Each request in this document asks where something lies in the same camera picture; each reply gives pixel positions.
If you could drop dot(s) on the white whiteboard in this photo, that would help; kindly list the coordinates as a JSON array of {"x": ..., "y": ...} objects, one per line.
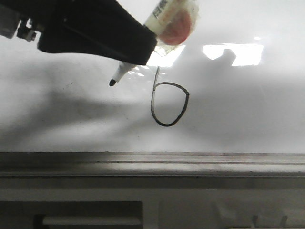
[{"x": 237, "y": 84}]

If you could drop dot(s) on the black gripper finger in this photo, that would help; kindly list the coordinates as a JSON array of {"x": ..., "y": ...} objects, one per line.
[{"x": 98, "y": 27}]

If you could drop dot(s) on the grey aluminium whiteboard tray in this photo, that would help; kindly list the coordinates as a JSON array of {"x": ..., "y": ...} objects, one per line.
[{"x": 152, "y": 190}]

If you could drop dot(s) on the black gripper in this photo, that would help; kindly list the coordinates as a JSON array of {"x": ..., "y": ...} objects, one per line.
[{"x": 24, "y": 18}]

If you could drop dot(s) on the black and white whiteboard marker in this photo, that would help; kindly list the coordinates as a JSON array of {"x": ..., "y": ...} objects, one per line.
[{"x": 161, "y": 16}]

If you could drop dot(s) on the red magnet taped to marker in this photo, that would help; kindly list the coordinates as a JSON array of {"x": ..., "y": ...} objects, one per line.
[{"x": 178, "y": 29}]

